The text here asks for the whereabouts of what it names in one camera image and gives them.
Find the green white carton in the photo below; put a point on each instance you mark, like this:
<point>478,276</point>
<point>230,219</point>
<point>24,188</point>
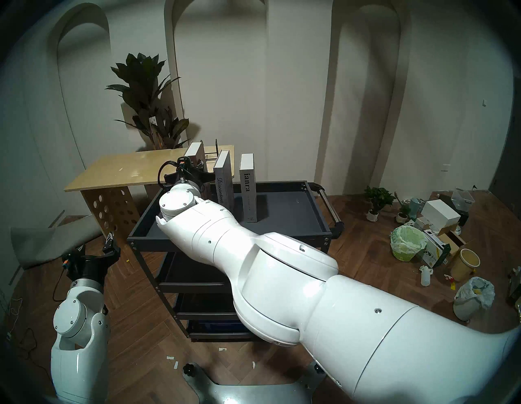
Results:
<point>435,250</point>

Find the open brown cardboard box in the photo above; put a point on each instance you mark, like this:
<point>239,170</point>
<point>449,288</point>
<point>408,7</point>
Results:
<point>454,242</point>

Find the tiny potted plant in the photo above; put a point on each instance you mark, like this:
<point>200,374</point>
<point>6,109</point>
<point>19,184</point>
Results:
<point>402,218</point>

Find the grey ianra book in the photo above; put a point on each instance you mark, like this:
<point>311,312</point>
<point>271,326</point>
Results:
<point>248,195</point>

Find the black star knob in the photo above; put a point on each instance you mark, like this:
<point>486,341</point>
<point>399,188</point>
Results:
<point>189,370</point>

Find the white plastic bottle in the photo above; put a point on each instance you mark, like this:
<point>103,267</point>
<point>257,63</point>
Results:
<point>425,277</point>

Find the large dark leafy plant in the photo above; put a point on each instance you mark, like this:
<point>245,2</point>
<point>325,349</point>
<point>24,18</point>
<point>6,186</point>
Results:
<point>142,93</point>

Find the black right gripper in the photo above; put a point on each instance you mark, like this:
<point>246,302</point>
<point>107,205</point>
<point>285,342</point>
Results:
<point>191,177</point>

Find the bin with green bag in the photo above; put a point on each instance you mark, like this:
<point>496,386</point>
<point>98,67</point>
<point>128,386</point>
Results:
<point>407,244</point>

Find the flat blue storage bin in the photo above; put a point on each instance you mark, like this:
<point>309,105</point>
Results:
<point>215,325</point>

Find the grey rolled floor mat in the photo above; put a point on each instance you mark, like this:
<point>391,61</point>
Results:
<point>44,242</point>

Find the black utility cart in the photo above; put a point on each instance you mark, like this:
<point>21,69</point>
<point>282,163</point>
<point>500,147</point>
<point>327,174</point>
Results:
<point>293,211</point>

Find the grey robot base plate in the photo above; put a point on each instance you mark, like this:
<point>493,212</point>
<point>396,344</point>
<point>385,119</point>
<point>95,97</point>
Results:
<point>244,395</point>

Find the clear plastic container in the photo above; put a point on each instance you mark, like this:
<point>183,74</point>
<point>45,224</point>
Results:
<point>462,199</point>

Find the brown HOMES book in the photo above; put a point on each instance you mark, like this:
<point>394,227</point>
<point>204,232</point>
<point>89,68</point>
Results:
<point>195,148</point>

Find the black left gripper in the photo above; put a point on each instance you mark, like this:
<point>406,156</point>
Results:
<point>89,264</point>

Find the small bushy potted plant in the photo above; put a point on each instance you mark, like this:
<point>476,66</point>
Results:
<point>378,197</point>

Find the yellow bucket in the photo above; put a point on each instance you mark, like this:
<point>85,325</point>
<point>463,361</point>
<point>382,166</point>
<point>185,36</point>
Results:
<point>462,268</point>

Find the white bin with bag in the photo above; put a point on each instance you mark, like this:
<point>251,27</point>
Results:
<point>470,299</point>

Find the light wooden table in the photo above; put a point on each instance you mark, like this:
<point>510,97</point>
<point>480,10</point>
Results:
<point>122,169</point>

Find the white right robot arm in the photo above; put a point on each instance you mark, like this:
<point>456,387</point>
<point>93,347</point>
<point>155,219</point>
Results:
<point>285,277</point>

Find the white cardboard box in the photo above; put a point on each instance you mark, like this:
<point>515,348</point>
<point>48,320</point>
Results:
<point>441,216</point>

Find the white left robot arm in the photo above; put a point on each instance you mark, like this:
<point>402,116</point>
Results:
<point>77,326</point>

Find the grey Discontent book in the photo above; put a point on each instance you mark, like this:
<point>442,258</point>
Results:
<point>226,183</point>

